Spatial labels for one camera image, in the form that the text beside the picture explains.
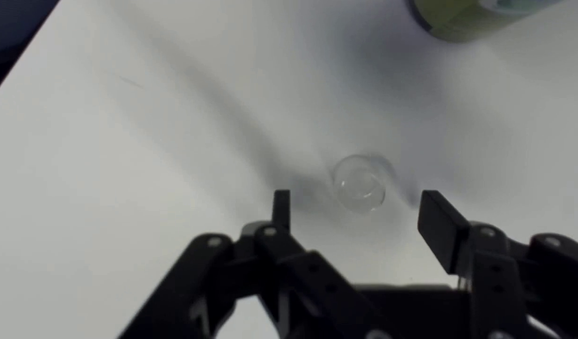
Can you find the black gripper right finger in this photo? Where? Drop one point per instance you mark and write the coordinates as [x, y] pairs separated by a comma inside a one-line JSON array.
[[520, 283]]

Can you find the olive green round container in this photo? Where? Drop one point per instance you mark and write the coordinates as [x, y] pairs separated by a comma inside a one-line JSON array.
[[469, 20]]

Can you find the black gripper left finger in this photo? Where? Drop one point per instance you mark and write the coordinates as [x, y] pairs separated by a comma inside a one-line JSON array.
[[262, 283]]

